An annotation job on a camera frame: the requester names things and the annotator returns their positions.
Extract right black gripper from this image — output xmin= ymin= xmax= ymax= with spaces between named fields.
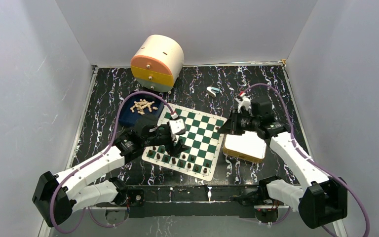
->
xmin=217 ymin=109 xmax=259 ymax=136

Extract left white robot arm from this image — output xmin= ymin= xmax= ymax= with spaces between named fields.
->
xmin=32 ymin=113 xmax=189 ymax=227

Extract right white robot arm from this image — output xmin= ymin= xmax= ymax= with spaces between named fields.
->
xmin=218 ymin=96 xmax=347 ymax=229

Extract green white chess board mat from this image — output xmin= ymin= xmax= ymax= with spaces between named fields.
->
xmin=142 ymin=104 xmax=227 ymax=181

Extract pile of light chess pieces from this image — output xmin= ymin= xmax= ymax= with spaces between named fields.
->
xmin=130 ymin=99 xmax=158 ymax=115

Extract small white blue clip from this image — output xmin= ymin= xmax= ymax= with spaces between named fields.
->
xmin=206 ymin=86 xmax=221 ymax=98

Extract dark blue plastic bin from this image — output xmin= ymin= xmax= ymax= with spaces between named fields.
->
xmin=118 ymin=92 xmax=164 ymax=127

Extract round drawer cabinet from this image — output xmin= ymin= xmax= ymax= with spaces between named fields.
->
xmin=130 ymin=35 xmax=184 ymax=92

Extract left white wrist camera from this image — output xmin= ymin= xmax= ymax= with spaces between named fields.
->
xmin=168 ymin=118 xmax=187 ymax=135

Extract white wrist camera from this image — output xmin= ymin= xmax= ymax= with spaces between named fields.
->
xmin=168 ymin=118 xmax=187 ymax=135
xmin=235 ymin=93 xmax=251 ymax=114

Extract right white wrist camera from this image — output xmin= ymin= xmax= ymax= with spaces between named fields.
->
xmin=235 ymin=93 xmax=251 ymax=114

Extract black base frame rail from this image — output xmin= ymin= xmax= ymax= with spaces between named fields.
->
xmin=111 ymin=185 xmax=282 ymax=223

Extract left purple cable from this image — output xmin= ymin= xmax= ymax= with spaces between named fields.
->
xmin=49 ymin=92 xmax=179 ymax=235

